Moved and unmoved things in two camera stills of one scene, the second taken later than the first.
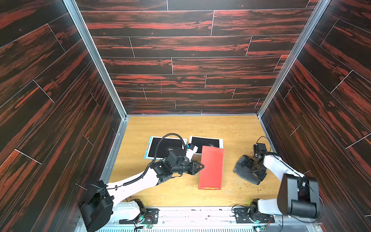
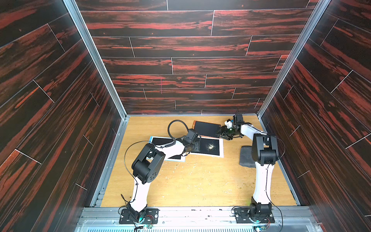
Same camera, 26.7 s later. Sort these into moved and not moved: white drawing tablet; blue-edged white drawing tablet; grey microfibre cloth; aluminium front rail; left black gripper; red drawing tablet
Moved: grey microfibre cloth; red drawing tablet; left black gripper
Not moved: blue-edged white drawing tablet; white drawing tablet; aluminium front rail
